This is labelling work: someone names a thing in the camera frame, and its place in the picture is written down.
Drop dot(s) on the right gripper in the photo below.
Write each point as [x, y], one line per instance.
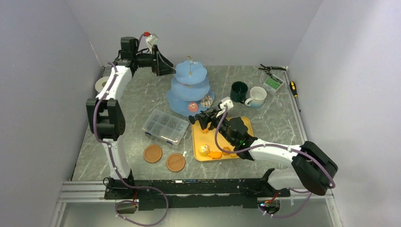
[210, 117]

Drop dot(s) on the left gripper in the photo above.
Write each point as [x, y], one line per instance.
[161, 66]

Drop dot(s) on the white chocolate drizzle donut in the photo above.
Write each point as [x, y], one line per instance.
[206, 101]

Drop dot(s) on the yellow cupcake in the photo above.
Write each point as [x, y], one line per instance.
[203, 150]

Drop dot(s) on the blue three-tier cake stand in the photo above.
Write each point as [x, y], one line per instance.
[193, 73]

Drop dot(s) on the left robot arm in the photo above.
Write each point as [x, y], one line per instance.
[106, 119]

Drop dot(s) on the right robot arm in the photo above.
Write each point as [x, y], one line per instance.
[306, 165]

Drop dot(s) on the yellow serving tray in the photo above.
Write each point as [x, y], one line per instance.
[199, 138]

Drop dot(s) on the white tape roll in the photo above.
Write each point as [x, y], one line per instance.
[101, 83]

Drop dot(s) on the dark green mug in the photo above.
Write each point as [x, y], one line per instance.
[238, 92]

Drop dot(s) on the clear plastic screw box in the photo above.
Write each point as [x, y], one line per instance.
[166, 127]

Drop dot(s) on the brown round coaster right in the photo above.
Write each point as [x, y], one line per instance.
[175, 162]

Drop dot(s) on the brown round coaster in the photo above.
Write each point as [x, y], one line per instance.
[152, 153]
[175, 162]

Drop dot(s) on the white mug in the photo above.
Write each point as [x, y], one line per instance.
[256, 97]

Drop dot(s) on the brown round coaster left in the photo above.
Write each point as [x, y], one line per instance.
[152, 153]

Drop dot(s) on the green label plastic box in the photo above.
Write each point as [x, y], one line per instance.
[273, 84]

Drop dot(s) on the black pliers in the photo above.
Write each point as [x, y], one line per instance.
[268, 69]

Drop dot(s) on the yellow black screwdriver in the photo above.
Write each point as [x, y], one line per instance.
[292, 87]

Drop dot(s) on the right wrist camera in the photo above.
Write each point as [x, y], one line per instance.
[226, 102]

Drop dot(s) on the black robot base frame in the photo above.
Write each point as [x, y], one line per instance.
[150, 194]

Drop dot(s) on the aluminium rail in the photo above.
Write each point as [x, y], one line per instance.
[94, 191]

